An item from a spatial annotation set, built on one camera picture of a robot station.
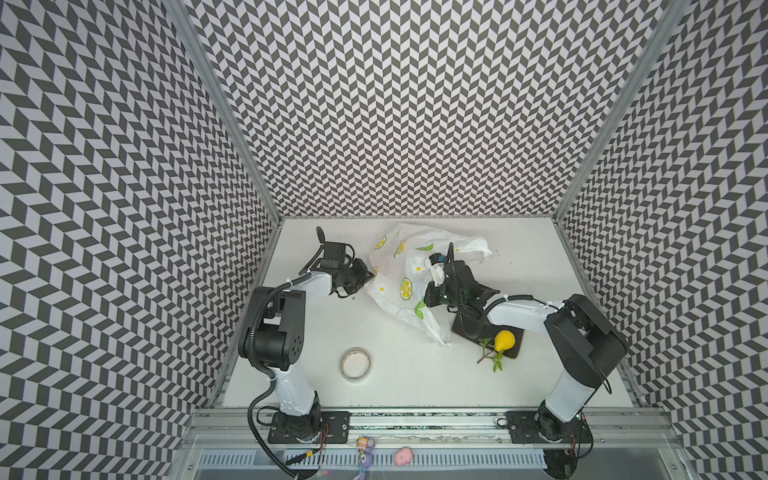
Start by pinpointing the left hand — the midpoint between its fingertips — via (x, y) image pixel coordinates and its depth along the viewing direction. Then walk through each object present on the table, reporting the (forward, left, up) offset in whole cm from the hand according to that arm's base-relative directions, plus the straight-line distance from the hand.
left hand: (375, 273), depth 95 cm
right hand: (-9, -13, 0) cm, 15 cm away
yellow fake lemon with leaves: (-22, -37, -2) cm, 43 cm away
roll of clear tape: (-27, +5, -5) cm, 28 cm away
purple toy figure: (-48, 0, -2) cm, 48 cm away
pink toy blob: (-48, -8, -2) cm, 49 cm away
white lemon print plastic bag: (+1, -8, +7) cm, 11 cm away
